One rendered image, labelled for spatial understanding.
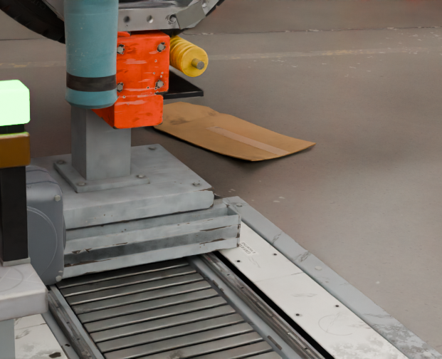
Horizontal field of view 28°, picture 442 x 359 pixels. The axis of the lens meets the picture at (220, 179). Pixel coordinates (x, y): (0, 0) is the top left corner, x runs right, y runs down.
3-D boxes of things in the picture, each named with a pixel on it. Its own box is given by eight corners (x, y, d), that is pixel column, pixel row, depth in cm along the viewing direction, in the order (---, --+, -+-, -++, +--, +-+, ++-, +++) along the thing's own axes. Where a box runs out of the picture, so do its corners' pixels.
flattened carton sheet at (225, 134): (196, 105, 319) (196, 96, 318) (315, 147, 284) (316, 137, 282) (131, 121, 299) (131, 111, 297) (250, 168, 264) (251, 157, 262)
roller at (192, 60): (153, 44, 195) (154, 18, 193) (213, 79, 171) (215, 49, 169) (129, 45, 192) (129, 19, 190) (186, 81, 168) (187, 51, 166)
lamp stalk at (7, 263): (23, 251, 106) (17, 83, 99) (30, 263, 104) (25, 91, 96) (-4, 255, 105) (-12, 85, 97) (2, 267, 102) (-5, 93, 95)
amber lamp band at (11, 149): (22, 154, 102) (21, 121, 101) (32, 167, 99) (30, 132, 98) (-13, 159, 101) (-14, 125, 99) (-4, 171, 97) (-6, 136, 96)
